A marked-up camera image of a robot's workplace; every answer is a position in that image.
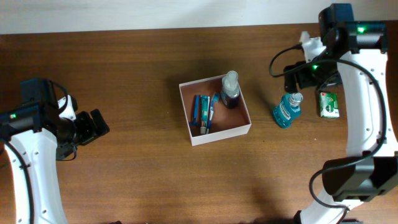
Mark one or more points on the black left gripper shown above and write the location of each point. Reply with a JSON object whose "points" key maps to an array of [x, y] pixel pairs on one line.
{"points": [[91, 131]]}

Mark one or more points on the green Dettol soap bar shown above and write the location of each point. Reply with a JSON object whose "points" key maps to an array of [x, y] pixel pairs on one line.
{"points": [[328, 105]]}

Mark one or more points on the clear pump bottle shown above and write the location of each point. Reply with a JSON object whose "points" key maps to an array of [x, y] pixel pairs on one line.
{"points": [[230, 90]]}

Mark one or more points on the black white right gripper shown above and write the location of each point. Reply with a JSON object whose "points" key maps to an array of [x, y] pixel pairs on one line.
{"points": [[305, 80]]}

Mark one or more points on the Colgate toothpaste tube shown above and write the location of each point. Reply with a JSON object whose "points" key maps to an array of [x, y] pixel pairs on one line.
{"points": [[205, 106]]}

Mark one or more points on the blue disposable razor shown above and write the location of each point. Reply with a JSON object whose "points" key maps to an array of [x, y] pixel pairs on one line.
{"points": [[194, 121]]}

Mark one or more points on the white box, pink interior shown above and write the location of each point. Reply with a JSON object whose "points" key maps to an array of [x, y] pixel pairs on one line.
{"points": [[226, 123]]}

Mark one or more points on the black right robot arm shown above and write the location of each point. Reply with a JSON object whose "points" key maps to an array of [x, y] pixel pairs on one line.
{"points": [[353, 53]]}

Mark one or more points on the blue Listerine mouthwash bottle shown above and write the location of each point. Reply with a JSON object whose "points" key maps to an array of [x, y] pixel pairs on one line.
{"points": [[288, 109]]}

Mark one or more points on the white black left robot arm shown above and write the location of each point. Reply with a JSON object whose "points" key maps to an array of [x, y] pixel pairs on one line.
{"points": [[36, 135]]}

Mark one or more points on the blue toothbrush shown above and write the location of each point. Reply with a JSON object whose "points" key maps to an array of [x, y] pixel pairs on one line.
{"points": [[214, 100]]}

